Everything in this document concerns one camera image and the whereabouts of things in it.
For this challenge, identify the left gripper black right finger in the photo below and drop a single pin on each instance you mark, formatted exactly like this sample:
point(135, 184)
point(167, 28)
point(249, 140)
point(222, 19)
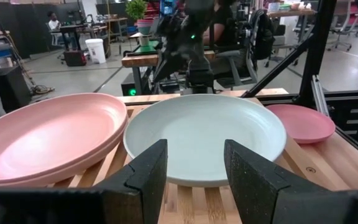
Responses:
point(291, 208)

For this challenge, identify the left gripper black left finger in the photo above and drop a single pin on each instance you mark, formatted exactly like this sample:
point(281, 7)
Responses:
point(73, 207)

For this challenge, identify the small pink plate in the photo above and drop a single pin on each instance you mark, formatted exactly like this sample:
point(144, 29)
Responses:
point(303, 123)

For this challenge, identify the off-white plate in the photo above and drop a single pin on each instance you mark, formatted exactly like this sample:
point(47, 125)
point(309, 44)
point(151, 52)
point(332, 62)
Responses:
point(204, 130)

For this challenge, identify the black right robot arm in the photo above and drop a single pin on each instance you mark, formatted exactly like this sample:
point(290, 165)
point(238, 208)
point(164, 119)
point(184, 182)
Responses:
point(197, 74)

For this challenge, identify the wooden slatted shelf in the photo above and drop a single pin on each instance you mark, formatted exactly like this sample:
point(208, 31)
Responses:
point(191, 205)

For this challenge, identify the blue screen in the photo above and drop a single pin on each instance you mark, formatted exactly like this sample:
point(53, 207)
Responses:
point(167, 7)

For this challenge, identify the green mat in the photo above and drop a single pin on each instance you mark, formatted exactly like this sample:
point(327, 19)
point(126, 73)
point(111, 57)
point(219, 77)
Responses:
point(146, 49)

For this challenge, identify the small white cup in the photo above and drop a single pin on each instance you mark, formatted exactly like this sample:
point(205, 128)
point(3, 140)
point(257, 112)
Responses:
point(144, 41)

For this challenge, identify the light wood neighbour table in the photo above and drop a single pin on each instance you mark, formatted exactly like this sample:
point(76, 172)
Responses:
point(138, 60)

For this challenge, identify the green plant in striped pot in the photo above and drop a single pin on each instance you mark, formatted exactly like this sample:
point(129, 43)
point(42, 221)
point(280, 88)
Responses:
point(135, 9)

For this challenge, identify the grey office chair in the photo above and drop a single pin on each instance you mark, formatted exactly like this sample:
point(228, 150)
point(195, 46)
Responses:
point(238, 65)

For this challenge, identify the black computer with green light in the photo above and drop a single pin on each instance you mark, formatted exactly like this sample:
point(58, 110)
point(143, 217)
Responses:
point(130, 87)

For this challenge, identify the white bucket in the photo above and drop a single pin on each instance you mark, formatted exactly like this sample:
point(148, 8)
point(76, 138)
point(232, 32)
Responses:
point(95, 51)

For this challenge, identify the black box with white labels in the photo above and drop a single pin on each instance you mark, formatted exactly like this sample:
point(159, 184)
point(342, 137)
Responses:
point(343, 124)

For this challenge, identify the black equipment case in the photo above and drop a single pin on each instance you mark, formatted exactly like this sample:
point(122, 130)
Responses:
point(75, 59)

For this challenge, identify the wooden desk with containers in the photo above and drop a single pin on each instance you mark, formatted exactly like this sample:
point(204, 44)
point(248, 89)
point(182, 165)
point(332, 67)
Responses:
point(291, 13)

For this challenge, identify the black desk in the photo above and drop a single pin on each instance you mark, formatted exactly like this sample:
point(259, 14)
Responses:
point(70, 28)

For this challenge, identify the dark grey cabinet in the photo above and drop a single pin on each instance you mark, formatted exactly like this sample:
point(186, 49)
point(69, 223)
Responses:
point(11, 90)

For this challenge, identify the black partition panel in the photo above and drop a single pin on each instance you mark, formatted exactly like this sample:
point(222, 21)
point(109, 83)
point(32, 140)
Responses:
point(20, 28)

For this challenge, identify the office chair with castors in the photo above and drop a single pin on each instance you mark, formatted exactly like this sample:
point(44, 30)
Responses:
point(343, 21)

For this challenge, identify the silver metal bracket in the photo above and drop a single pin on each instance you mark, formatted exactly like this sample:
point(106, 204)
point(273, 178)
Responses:
point(319, 96)

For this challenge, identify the black aluminium rig frame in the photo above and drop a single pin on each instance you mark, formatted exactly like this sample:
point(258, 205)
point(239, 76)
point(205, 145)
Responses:
point(315, 62)

